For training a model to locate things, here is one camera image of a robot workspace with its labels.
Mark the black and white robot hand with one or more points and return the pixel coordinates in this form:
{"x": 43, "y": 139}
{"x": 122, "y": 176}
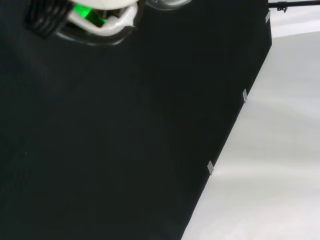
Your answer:
{"x": 117, "y": 25}

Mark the black bench cloth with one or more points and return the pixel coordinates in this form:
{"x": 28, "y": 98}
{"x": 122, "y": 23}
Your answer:
{"x": 112, "y": 140}

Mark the clear plastic cloth clip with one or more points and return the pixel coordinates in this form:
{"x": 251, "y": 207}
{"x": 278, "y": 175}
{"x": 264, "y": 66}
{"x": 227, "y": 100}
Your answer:
{"x": 210, "y": 167}
{"x": 267, "y": 16}
{"x": 244, "y": 95}

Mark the black tripod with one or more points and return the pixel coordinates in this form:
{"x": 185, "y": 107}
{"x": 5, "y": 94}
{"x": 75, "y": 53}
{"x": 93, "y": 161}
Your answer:
{"x": 295, "y": 3}

